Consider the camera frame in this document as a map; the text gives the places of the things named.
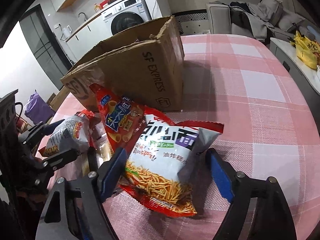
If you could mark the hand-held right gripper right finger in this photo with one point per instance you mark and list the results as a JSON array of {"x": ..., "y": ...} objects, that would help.
[{"x": 220, "y": 177}]

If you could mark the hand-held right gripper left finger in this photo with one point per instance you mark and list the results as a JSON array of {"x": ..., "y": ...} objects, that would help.
[{"x": 112, "y": 172}]

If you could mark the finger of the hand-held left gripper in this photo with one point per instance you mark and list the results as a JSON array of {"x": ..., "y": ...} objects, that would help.
[
  {"x": 62, "y": 158},
  {"x": 35, "y": 135}
]

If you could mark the clear biscuit packet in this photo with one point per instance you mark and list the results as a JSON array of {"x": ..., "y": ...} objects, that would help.
[{"x": 102, "y": 151}]

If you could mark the white orange snack bag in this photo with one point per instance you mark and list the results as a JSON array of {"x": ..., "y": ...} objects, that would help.
[{"x": 67, "y": 135}]

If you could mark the red snack bag blue label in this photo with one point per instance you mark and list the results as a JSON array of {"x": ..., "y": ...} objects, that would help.
[{"x": 117, "y": 122}]

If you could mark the white red noodle snack bag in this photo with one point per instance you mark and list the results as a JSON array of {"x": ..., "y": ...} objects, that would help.
[{"x": 162, "y": 165}]

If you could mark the brown cardboard box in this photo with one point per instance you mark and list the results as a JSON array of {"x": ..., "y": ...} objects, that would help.
[{"x": 140, "y": 67}]

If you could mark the purple plastic bag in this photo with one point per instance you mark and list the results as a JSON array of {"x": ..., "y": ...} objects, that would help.
[{"x": 37, "y": 107}]

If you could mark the printed cardboard box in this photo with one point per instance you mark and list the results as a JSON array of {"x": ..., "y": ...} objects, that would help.
[{"x": 58, "y": 100}]

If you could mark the dark glass door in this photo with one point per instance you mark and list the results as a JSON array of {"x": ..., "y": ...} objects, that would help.
[{"x": 42, "y": 50}]

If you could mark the pink checkered tablecloth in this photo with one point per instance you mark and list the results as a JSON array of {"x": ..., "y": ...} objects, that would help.
[{"x": 250, "y": 92}]

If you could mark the white electric kettle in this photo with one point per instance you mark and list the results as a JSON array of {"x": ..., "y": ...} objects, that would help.
[{"x": 67, "y": 32}]

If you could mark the white lower cabinet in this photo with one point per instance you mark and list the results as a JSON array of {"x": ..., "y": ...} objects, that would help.
[{"x": 85, "y": 37}]

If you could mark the white side cabinet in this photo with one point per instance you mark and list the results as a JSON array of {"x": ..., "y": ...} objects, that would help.
[{"x": 297, "y": 80}]

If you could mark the black kitchen faucet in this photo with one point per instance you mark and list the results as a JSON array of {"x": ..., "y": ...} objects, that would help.
[{"x": 83, "y": 15}]

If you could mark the yellow dish soap bottle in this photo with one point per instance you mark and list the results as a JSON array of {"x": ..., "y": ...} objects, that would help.
[{"x": 96, "y": 7}]

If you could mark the red plastic box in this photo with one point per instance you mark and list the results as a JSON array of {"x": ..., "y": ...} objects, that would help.
[{"x": 104, "y": 4}]

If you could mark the white washing machine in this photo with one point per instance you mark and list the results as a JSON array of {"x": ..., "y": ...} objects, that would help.
[{"x": 130, "y": 17}]

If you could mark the yellow plastic bag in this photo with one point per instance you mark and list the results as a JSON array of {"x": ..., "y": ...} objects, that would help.
[{"x": 306, "y": 51}]

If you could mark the grey clothes pile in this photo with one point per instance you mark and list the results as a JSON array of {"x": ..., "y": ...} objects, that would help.
[{"x": 252, "y": 22}]

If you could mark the black white patterned box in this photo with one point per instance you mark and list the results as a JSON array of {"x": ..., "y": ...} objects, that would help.
[{"x": 192, "y": 21}]

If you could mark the grey sofa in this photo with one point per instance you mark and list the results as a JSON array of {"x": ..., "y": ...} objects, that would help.
[{"x": 217, "y": 17}]

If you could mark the grey pillow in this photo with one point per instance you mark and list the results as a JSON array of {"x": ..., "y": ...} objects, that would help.
[
  {"x": 291, "y": 21},
  {"x": 271, "y": 10}
]

